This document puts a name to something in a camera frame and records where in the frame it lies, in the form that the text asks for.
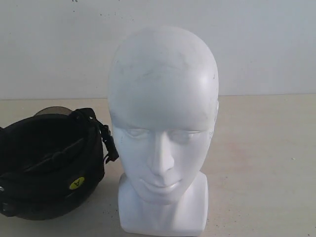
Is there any white mannequin head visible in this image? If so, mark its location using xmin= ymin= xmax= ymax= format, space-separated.
xmin=108 ymin=26 xmax=218 ymax=217

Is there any black helmet with tinted visor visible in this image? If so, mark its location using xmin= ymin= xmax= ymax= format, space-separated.
xmin=0 ymin=106 xmax=119 ymax=221

